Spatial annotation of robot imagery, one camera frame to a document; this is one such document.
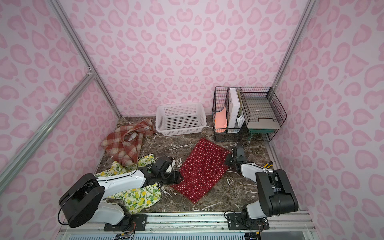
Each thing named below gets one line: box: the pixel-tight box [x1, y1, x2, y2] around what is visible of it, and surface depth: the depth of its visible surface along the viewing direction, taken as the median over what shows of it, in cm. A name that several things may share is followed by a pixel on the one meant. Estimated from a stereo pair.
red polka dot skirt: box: [170, 137, 232, 204], surface depth 90 cm
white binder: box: [228, 88, 240, 129], surface depth 97 cm
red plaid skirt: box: [101, 119, 154, 166], surface depth 103 cm
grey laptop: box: [244, 97, 281, 129], surface depth 94 cm
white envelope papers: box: [236, 115, 246, 129], surface depth 97 cm
